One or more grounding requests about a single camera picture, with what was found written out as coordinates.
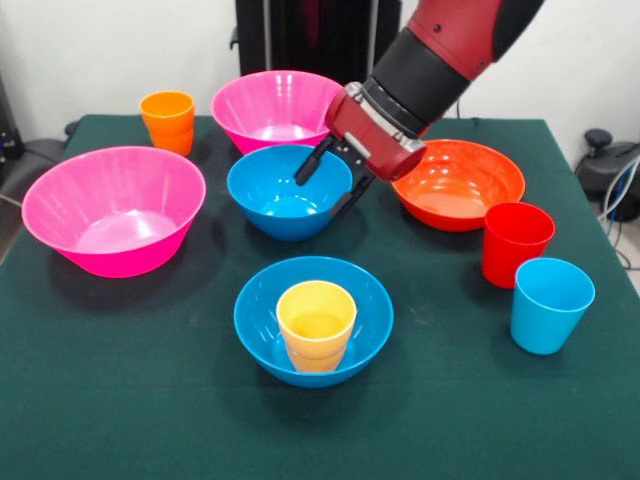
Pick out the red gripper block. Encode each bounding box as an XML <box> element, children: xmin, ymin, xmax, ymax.
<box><xmin>293</xmin><ymin>93</ymin><xmax>428</xmax><ymax>226</ymax></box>

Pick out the blue plastic bowl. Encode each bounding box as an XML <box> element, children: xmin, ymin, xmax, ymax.
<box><xmin>233</xmin><ymin>256</ymin><xmax>395</xmax><ymax>389</ymax></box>
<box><xmin>226</xmin><ymin>144</ymin><xmax>354</xmax><ymax>243</ymax></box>

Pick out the yellow plastic cup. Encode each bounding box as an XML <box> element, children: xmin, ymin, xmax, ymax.
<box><xmin>275</xmin><ymin>280</ymin><xmax>358</xmax><ymax>374</ymax></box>

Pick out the pink plastic bowl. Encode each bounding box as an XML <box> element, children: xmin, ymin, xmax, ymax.
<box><xmin>209</xmin><ymin>70</ymin><xmax>347</xmax><ymax>156</ymax></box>
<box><xmin>20</xmin><ymin>145</ymin><xmax>207</xmax><ymax>279</ymax></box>

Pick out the red-orange plastic bowl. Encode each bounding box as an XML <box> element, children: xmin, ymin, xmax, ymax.
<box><xmin>391</xmin><ymin>139</ymin><xmax>527</xmax><ymax>233</ymax></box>

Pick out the orange plastic cup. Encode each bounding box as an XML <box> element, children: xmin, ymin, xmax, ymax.
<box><xmin>138</xmin><ymin>90</ymin><xmax>196</xmax><ymax>157</ymax></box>

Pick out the red plastic cup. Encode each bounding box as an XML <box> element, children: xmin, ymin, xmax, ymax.
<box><xmin>481</xmin><ymin>201</ymin><xmax>556</xmax><ymax>290</ymax></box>

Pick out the dark green table cloth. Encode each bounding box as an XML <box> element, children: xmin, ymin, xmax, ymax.
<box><xmin>0</xmin><ymin>113</ymin><xmax>640</xmax><ymax>480</ymax></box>

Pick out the light blue plastic cup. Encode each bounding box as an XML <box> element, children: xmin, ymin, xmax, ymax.
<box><xmin>510</xmin><ymin>257</ymin><xmax>596</xmax><ymax>356</ymax></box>

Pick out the black upright post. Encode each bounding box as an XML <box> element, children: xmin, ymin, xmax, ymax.
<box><xmin>229</xmin><ymin>0</ymin><xmax>404</xmax><ymax>101</ymax></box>

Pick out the tangle of floor cables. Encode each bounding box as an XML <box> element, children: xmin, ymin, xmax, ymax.
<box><xmin>597</xmin><ymin>159</ymin><xmax>640</xmax><ymax>271</ymax></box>

